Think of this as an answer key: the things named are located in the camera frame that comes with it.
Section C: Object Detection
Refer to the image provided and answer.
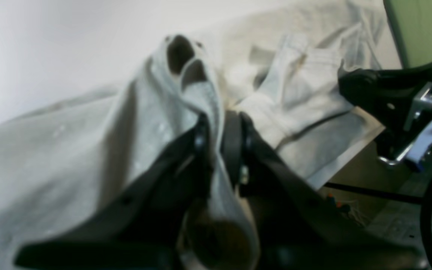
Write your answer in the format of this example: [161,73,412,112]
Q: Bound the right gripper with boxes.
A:
[338,62,432,171]

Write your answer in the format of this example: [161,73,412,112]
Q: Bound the blue orange glue gun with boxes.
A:
[326,193,351,214]

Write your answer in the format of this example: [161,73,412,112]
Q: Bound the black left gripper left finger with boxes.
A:
[14,114,211,270]

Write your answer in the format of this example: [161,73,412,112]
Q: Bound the beige t-shirt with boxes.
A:
[0,0,387,270]

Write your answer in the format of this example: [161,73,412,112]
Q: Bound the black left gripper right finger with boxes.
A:
[222,111,426,270]

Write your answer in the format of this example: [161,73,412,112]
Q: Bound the black lamp pole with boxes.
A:
[324,182,432,206]

